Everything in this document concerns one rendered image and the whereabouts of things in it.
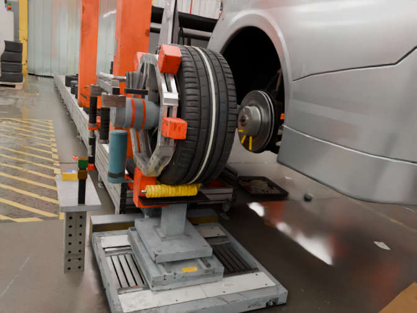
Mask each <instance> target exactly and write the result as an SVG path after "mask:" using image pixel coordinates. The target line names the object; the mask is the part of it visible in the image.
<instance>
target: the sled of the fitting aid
mask: <svg viewBox="0 0 417 313"><path fill-rule="evenodd" d="M127 240H128V242H129V244H130V246H131V248H132V250H133V252H134V254H135V257H136V259H137V261H138V263H139V265H140V268H141V270H142V272H143V274H144V276H145V278H146V280H147V283H148V285H149V287H150V289H151V291H159V290H164V289H171V288H178V287H183V286H190V285H195V284H202V283H209V282H214V281H221V280H222V279H223V270H224V266H223V265H222V264H221V263H220V261H219V260H218V259H217V257H216V256H215V255H214V254H213V253H212V256H205V257H200V258H191V259H185V260H176V261H166V262H161V263H154V261H153V259H152V257H151V256H150V254H149V252H148V250H147V248H146V247H145V244H144V243H143V240H142V239H141V237H140V235H139V233H138V232H137V230H136V228H135V227H129V228H128V238H127Z"/></svg>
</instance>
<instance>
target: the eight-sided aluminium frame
mask: <svg viewBox="0 0 417 313"><path fill-rule="evenodd" d="M158 56H159V55H155V54H154V55H151V54H146V53H144V54H142V56H141V58H140V63H139V66H138V69H137V71H140V72H141V73H143V71H144V65H145V62H147V63H151V64H153V65H154V66H155V72H156V77H157V82H158V88H159V94H160V112H159V126H158V139H157V144H156V148H155V150H154V152H153V154H152V156H151V158H150V159H149V158H148V156H147V154H146V145H145V138H144V133H143V129H130V134H131V140H132V148H133V160H134V163H135V164H137V167H139V169H140V170H141V171H142V173H143V175H145V176H159V175H160V174H161V171H162V170H163V168H164V166H165V164H166V163H167V161H168V160H169V158H170V157H171V156H172V154H173V149H174V139H168V138H167V141H164V138H165V136H164V135H162V134H161V128H162V120H163V117H167V110H168V107H170V110H169V117H173V118H176V116H177V107H178V93H177V91H176V85H175V82H174V76H173V74H170V73H165V75H166V81H167V85H168V91H169V92H167V89H166V82H165V78H164V73H160V72H159V68H158V64H157V59H158ZM136 131H138V137H139V142H140V150H141V153H139V152H138V144H137V136H136Z"/></svg>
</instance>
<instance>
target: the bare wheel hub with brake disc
mask: <svg viewBox="0 0 417 313"><path fill-rule="evenodd" d="M240 106H241V108H242V110H241V111H240V114H239V116H238V128H237V130H238V131H239V130H243V132H238V136H239V139H240V142H241V141H242V139H243V137H244V135H246V138H245V140H244V142H243V144H242V143H241V144H242V146H243V147H244V148H245V149H246V150H247V151H250V152H259V151H261V150H262V149H264V148H265V147H266V146H267V144H268V143H269V141H270V139H271V137H272V133H273V130H274V108H273V105H272V102H271V99H270V98H269V96H268V95H267V94H266V93H265V92H263V91H251V92H250V93H248V94H247V95H246V96H245V97H244V99H243V100H242V102H241V105H240ZM242 115H247V116H248V124H247V126H246V127H242V126H241V124H240V119H241V116H242ZM249 137H252V141H251V150H249Z"/></svg>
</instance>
